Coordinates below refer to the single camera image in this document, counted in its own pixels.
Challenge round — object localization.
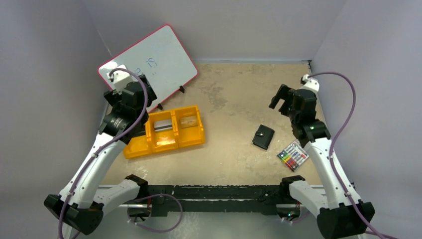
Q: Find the beige card in tray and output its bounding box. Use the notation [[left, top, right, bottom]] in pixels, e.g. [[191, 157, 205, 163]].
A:
[[180, 116, 199, 128]]

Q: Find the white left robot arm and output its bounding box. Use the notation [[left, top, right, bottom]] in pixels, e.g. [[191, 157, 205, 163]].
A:
[[44, 68, 157, 239]]

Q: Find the black leather card holder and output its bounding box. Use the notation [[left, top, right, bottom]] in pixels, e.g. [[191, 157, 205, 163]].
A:
[[252, 124, 275, 150]]

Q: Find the pink framed whiteboard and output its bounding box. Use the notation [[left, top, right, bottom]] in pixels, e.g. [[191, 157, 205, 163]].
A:
[[97, 24, 198, 112]]

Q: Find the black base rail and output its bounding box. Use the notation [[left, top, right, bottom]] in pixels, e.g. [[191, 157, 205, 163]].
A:
[[126, 184, 307, 219]]

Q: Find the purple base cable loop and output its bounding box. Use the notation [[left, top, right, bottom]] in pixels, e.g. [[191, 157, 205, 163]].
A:
[[127, 193, 184, 234]]

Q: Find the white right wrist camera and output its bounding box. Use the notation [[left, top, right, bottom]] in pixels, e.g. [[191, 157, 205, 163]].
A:
[[300, 74, 320, 94]]

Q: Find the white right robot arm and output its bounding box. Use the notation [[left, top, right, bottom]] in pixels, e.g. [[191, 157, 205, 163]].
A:
[[269, 84, 375, 239]]

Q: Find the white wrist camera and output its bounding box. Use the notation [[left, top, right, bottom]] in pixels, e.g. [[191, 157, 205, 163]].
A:
[[107, 70, 135, 94], [300, 74, 320, 94]]

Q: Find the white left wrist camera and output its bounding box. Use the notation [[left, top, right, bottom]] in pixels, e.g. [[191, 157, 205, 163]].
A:
[[107, 70, 135, 94]]

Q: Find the pack of coloured markers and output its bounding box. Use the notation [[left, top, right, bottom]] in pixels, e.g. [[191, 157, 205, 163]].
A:
[[277, 140, 309, 172]]

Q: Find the silver card in tray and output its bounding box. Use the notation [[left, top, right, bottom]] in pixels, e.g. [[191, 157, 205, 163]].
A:
[[154, 119, 173, 132]]

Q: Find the yellow three-compartment tray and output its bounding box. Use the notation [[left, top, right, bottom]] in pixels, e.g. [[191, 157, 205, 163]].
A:
[[123, 105, 206, 159]]

